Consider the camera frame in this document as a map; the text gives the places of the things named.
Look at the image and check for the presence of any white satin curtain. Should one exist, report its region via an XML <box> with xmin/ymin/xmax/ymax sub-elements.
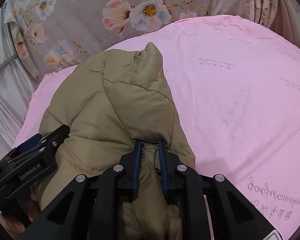
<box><xmin>0</xmin><ymin>3</ymin><xmax>37</xmax><ymax>158</ymax></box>

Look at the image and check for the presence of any khaki quilted puffer jacket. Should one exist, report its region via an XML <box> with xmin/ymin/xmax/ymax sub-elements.
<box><xmin>35</xmin><ymin>43</ymin><xmax>195</xmax><ymax>239</ymax></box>

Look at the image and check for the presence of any person's left hand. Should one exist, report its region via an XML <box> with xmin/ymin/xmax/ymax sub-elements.
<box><xmin>0</xmin><ymin>186</ymin><xmax>44</xmax><ymax>240</ymax></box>

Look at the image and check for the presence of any grey floral quilt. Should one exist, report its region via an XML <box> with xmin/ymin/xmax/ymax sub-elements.
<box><xmin>5</xmin><ymin>0</ymin><xmax>278</xmax><ymax>80</ymax></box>

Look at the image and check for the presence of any pink printed bed sheet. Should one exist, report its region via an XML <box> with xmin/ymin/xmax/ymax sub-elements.
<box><xmin>15</xmin><ymin>15</ymin><xmax>300</xmax><ymax>239</ymax></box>

